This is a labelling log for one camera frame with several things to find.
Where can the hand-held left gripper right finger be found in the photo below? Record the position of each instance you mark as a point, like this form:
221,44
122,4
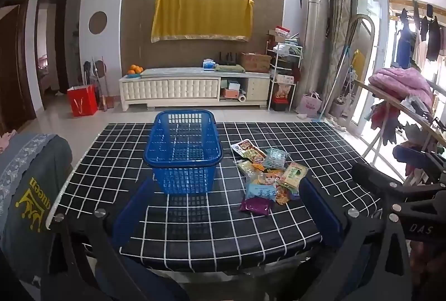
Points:
322,214

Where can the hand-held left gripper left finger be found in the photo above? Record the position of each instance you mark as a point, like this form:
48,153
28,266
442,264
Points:
130,212

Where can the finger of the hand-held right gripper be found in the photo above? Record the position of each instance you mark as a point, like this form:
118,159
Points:
407,153
372,177

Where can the green label snack packet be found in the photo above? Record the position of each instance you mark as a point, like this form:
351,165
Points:
294,175

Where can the yellow orange snack packet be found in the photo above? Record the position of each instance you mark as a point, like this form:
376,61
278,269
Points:
266,179

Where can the purple snack packet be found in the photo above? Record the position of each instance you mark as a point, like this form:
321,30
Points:
256,206

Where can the green clear snack packet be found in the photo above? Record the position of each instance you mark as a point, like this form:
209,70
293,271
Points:
277,157

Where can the blue plastic basket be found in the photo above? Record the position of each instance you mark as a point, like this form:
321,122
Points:
195,179

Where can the orange cartoon snack packet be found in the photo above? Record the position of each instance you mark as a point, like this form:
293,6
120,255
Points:
258,164

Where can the pale cracker packet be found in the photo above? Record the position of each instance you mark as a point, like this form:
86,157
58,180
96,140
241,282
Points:
244,167

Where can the clothes drying rack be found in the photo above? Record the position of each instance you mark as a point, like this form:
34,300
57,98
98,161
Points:
390,97

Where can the black white checked tablecloth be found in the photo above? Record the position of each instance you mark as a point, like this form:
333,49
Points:
195,228

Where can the pink blanket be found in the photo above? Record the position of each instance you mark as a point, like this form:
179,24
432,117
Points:
400,83

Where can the pink gift bag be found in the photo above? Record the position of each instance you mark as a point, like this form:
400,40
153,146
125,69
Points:
309,105

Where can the blue mop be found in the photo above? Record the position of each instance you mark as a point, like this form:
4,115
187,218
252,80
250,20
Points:
336,78

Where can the hanging dark clothes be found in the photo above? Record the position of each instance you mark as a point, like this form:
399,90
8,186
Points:
432,39

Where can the red paper bag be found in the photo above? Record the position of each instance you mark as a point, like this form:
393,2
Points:
83,100

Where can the red gift box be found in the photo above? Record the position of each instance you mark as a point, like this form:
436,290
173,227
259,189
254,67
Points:
281,97

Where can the white TV cabinet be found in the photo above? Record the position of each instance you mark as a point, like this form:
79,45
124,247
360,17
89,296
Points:
167,88

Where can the paper towel roll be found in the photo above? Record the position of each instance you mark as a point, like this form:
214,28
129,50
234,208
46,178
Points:
241,98

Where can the pile of oranges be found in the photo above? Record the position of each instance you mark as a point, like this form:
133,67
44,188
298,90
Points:
135,69

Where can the pink cloth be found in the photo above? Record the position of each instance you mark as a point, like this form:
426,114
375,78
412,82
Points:
6,140

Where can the silver standing air conditioner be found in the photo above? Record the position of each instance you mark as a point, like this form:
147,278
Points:
314,43

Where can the white metal rack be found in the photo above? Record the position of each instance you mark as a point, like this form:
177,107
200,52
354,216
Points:
284,59

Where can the orange box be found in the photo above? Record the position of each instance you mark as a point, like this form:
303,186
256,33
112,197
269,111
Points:
230,93

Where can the patterned curtain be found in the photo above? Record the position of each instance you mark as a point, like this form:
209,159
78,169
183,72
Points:
337,8

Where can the brown cardboard box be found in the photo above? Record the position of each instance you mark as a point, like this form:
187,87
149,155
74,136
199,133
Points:
255,62

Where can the blue tissue box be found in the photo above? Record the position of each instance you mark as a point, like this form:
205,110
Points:
209,64

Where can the white red box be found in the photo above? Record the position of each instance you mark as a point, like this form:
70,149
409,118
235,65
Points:
280,33

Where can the green folded cloth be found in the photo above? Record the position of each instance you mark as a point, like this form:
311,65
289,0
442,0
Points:
230,68

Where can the black router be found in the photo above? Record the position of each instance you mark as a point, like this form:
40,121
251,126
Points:
227,59

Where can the dark brown door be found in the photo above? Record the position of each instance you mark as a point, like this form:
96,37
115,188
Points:
12,71

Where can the yellow cloth cover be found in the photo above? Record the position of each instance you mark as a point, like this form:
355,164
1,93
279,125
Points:
202,15

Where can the white arched frame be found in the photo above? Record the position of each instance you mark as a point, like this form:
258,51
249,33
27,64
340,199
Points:
372,29

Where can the brooms by wall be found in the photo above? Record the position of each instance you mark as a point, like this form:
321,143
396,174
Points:
101,78

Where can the dark brown door frame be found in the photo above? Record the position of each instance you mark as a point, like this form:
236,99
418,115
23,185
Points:
62,43

